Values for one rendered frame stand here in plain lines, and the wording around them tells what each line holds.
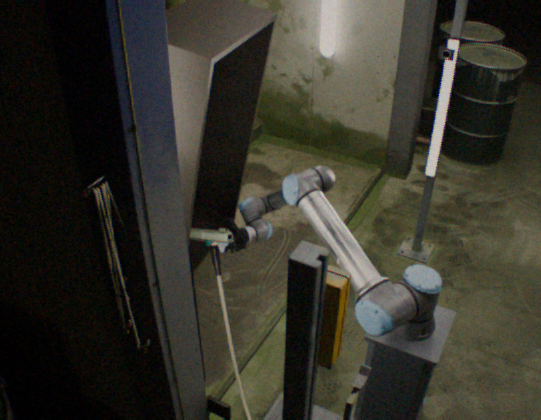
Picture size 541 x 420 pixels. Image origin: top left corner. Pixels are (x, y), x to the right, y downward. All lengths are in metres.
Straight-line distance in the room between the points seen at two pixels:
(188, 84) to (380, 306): 1.04
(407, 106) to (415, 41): 0.49
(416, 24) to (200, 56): 2.22
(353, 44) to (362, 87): 0.33
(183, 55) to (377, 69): 2.31
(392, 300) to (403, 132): 2.34
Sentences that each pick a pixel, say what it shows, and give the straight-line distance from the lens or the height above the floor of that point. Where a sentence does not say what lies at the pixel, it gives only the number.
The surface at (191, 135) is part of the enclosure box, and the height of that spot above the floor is 1.31.
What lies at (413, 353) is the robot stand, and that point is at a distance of 2.20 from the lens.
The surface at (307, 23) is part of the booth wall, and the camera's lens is 4.17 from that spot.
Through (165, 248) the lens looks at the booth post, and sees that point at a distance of 1.47.
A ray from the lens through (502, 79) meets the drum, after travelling 4.42.
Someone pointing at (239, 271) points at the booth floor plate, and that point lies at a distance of 3.34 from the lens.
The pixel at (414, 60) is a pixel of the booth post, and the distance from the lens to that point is 3.96.
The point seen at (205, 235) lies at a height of 0.72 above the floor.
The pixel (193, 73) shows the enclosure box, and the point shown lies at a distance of 1.97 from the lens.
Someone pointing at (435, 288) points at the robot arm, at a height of 0.90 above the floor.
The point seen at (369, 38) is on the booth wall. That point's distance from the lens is 4.01.
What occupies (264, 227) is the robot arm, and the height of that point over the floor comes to 0.63.
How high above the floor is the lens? 2.29
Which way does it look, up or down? 36 degrees down
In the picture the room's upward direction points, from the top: straight up
